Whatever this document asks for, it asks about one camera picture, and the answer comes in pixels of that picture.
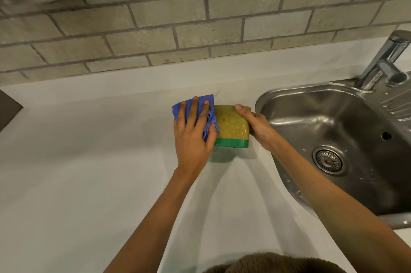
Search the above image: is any person's right hand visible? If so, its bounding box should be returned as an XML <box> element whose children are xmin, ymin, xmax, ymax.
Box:
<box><xmin>235</xmin><ymin>104</ymin><xmax>283</xmax><ymax>154</ymax></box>

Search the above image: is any person's left hand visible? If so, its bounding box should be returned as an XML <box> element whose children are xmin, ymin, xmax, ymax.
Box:
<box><xmin>173</xmin><ymin>96</ymin><xmax>219</xmax><ymax>179</ymax></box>

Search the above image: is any yellow green tissue box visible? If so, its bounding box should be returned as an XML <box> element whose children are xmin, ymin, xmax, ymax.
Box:
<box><xmin>210</xmin><ymin>104</ymin><xmax>251</xmax><ymax>149</ymax></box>

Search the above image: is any blue microfibre cloth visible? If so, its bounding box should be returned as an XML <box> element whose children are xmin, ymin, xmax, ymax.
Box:
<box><xmin>172</xmin><ymin>94</ymin><xmax>220</xmax><ymax>142</ymax></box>

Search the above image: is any person's right forearm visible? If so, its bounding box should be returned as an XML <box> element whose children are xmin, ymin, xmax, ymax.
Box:
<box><xmin>271</xmin><ymin>141</ymin><xmax>411</xmax><ymax>273</ymax></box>

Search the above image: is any person's left forearm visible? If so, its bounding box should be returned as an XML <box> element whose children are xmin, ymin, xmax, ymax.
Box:
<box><xmin>104</xmin><ymin>166</ymin><xmax>206</xmax><ymax>273</ymax></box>

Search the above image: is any metal sink drain strainer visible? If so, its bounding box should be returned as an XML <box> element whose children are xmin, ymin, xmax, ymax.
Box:
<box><xmin>312</xmin><ymin>145</ymin><xmax>347</xmax><ymax>176</ymax></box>

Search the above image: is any stainless steel sink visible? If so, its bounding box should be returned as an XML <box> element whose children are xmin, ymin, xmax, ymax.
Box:
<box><xmin>255</xmin><ymin>72</ymin><xmax>411</xmax><ymax>230</ymax></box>

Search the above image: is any chrome faucet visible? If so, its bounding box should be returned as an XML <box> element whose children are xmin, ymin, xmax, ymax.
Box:
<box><xmin>356</xmin><ymin>30</ymin><xmax>411</xmax><ymax>92</ymax></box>

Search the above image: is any dark grey panel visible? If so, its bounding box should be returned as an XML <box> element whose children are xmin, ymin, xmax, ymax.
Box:
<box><xmin>0</xmin><ymin>89</ymin><xmax>24</xmax><ymax>133</ymax></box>

